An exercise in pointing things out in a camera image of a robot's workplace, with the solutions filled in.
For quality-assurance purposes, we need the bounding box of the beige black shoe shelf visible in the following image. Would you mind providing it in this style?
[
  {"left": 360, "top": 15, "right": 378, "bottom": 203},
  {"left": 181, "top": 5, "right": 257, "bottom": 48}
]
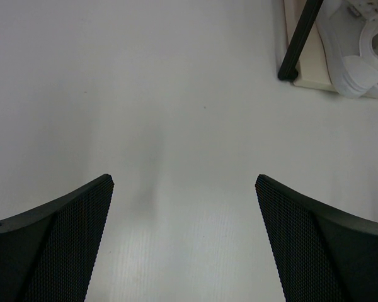
[{"left": 278, "top": 0, "right": 334, "bottom": 91}]

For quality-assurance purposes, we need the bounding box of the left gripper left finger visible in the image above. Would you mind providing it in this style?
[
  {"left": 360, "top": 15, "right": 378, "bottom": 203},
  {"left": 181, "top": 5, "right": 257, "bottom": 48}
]
[{"left": 0, "top": 174, "right": 113, "bottom": 301}]

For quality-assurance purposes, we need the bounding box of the white sneaker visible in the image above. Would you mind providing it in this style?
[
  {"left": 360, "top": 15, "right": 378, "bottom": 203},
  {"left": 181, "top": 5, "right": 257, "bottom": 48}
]
[{"left": 316, "top": 0, "right": 378, "bottom": 98}]

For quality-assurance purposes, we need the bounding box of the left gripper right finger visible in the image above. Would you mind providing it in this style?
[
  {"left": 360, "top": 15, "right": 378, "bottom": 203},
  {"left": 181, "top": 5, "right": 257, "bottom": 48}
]
[{"left": 255, "top": 174, "right": 378, "bottom": 301}]

